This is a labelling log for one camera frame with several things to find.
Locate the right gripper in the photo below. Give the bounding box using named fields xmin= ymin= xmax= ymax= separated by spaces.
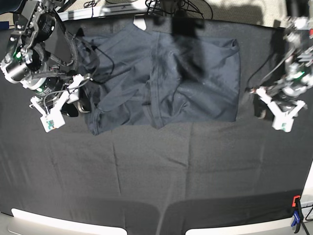
xmin=30 ymin=73 xmax=93 ymax=133

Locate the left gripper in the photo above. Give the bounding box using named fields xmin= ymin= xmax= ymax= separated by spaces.
xmin=249 ymin=87 xmax=306 ymax=133

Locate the dark grey t-shirt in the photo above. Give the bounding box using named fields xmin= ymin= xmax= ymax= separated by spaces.
xmin=76 ymin=24 xmax=240 ymax=135

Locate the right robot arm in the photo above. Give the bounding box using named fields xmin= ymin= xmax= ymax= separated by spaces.
xmin=0 ymin=0 xmax=93 ymax=133

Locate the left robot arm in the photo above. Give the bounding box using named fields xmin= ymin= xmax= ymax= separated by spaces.
xmin=247 ymin=0 xmax=313 ymax=133

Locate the black table cloth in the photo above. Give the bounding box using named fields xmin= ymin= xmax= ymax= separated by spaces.
xmin=0 ymin=17 xmax=313 ymax=235

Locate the red blue clamp near right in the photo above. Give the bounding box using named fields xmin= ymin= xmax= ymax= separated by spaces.
xmin=291 ymin=195 xmax=310 ymax=235

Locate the black cable bundle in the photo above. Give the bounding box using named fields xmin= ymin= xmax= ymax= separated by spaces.
xmin=144 ymin=0 xmax=213 ymax=20

